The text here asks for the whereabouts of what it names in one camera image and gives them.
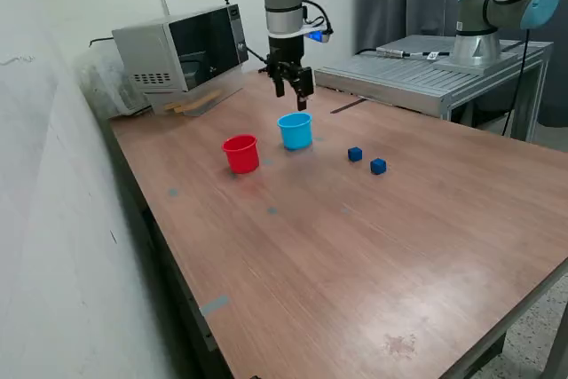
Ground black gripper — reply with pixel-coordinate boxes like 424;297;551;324
267;34;314;112

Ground aluminium robot base table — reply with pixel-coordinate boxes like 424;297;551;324
313;34;555;143

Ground blue plastic cup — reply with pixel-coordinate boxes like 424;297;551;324
276;112;314;152

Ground thin metal strip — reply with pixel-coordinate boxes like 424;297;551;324
329;98;368;114

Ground clear acrylic stand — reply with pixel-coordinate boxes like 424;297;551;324
144;63;245;118

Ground red plastic cup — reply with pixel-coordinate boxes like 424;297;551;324
221;133;260;175

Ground wooden sticks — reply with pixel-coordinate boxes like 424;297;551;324
162;89;223;116

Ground silver microwave oven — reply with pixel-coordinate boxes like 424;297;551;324
111;4;250;94

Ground grey tape strip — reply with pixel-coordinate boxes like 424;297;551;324
199;293;231;317

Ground wrist camera on white plate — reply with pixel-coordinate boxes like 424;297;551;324
304;26;335;44

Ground silver connector with cable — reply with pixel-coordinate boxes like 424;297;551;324
354;45;452;60

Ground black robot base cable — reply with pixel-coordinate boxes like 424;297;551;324
501;28;533;136

